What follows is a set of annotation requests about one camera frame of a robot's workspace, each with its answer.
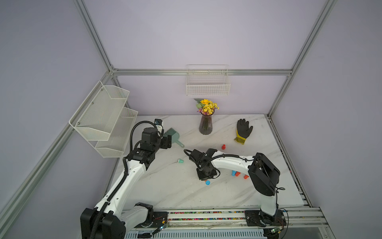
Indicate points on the green dustpan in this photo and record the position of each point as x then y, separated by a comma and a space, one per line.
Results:
175, 136

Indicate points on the dark glass vase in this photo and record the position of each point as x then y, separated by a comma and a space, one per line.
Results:
206, 126

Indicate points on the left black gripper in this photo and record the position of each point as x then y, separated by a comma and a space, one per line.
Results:
166, 142

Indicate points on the white wire wall basket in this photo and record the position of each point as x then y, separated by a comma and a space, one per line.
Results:
207, 80

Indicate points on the yellow flower bouquet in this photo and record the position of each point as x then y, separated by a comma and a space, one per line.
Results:
206, 107

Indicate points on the black yellow work glove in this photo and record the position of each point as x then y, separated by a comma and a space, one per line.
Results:
243, 130

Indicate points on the white mesh shelf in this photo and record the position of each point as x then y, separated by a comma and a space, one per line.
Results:
117, 143
96, 118

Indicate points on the upper white mesh shelf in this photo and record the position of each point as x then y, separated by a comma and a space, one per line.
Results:
96, 118

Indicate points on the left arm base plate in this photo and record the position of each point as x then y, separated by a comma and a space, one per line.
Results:
154, 219

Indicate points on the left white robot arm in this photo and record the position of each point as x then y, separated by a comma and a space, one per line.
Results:
105, 220

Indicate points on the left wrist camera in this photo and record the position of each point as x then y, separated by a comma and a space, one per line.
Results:
159, 124

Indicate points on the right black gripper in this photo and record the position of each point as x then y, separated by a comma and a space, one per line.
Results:
201, 178

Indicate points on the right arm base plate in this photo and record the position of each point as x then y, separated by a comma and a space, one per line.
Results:
259, 219

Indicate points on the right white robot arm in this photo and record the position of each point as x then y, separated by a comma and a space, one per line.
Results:
264, 175

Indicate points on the lower white mesh shelf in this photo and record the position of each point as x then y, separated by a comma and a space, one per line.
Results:
117, 143

